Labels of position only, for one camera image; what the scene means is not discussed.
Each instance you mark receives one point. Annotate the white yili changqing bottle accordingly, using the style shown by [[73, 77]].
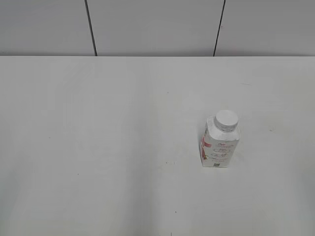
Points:
[[217, 146]]

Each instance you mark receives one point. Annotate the white plastic bottle cap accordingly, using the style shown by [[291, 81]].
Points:
[[226, 120]]

